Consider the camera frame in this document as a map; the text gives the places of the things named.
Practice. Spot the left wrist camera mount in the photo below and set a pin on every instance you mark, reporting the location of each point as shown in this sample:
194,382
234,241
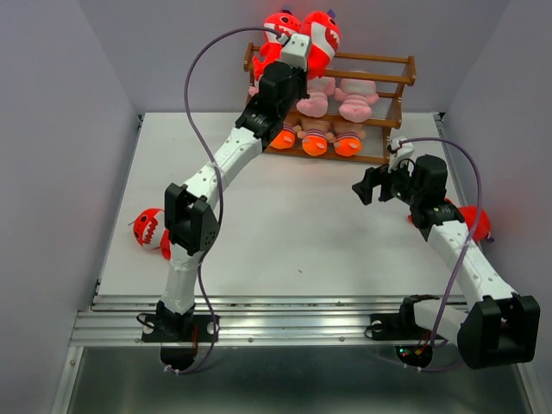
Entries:
296,51

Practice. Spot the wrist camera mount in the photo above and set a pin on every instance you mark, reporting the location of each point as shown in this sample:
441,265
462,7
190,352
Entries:
399,149
296,51

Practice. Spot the boy doll black hair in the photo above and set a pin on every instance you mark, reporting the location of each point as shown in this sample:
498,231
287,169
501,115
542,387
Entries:
286,137

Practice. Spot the pink pig plush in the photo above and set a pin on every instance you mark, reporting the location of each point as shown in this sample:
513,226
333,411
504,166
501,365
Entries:
253,90
319,90
357,98

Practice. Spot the wooden three-tier shelf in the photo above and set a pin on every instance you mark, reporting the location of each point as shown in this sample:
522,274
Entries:
391,76

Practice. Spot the red shark plush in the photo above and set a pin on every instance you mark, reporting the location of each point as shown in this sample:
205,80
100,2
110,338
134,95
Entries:
476,220
284,22
150,232
325,37

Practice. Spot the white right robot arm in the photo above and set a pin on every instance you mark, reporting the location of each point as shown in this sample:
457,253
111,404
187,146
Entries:
500,326

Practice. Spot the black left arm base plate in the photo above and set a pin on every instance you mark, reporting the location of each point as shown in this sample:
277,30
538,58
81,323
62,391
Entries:
202,329

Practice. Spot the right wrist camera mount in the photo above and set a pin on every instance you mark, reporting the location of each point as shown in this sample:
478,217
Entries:
399,149

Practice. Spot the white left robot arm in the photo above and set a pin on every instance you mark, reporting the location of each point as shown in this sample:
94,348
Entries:
189,208

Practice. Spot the aluminium rail frame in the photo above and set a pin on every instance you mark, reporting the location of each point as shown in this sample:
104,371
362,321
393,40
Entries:
294,275

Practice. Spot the boy doll face up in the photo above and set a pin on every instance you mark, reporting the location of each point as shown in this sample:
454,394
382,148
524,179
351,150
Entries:
315,136

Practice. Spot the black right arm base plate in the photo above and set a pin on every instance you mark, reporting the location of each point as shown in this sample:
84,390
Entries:
394,327

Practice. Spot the boy doll from corner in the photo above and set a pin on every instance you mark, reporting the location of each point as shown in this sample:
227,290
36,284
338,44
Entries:
348,138

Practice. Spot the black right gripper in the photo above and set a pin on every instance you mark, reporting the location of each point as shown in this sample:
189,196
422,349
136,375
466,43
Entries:
374,177

